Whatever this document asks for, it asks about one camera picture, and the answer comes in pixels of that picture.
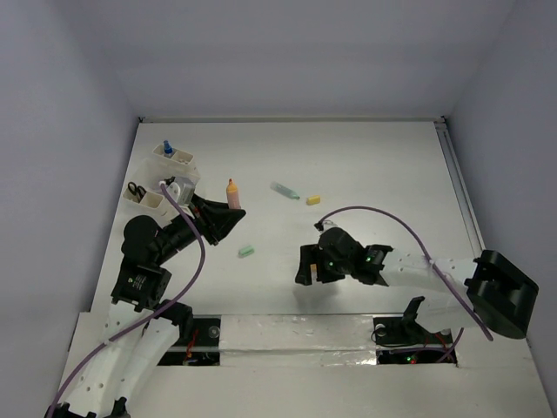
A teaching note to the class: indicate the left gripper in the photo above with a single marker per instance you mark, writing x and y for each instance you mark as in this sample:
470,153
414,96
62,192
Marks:
213,218

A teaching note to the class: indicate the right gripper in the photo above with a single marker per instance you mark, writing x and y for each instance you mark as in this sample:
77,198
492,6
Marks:
311,253

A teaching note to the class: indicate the orange highlighter marker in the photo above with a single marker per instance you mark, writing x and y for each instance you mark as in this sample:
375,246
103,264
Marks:
232,195

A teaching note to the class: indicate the yellow marker cap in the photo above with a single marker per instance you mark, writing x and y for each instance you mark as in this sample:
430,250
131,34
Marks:
313,200

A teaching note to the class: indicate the black handled scissors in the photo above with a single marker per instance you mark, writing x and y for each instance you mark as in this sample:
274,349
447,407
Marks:
136,191

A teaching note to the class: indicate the clear spray bottle blue cap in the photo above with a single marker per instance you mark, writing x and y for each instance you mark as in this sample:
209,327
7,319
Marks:
167,149

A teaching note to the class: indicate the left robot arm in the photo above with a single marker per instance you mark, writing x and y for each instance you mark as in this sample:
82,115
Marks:
141,325

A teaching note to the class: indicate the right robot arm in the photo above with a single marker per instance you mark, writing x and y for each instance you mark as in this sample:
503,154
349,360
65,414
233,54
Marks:
488,291

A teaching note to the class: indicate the green marker cap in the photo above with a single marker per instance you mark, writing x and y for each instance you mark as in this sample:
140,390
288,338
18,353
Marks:
245,251

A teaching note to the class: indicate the green highlighter marker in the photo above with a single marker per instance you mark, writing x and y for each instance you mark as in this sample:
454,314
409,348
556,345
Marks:
284,190

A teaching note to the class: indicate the cream divided box front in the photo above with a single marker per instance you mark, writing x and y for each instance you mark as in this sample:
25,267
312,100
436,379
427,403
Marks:
151,203

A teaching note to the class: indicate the cream divided box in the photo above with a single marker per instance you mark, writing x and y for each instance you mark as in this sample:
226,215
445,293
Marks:
151,203
179,157

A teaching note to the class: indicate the clear organizer bin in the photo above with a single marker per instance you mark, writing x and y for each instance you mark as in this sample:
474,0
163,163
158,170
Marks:
150,171

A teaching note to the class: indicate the cream divided box rear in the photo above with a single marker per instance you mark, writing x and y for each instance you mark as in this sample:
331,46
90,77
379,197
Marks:
179,157

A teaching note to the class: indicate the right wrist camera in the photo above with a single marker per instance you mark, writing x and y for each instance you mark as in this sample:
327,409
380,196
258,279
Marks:
324,225

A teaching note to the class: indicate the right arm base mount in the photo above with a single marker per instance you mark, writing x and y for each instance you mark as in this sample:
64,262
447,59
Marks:
400,340

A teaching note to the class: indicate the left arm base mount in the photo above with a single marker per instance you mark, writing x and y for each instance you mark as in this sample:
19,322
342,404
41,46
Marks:
198,349

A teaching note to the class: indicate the aluminium side rail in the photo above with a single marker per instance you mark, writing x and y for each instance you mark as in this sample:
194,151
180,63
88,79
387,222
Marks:
459,186

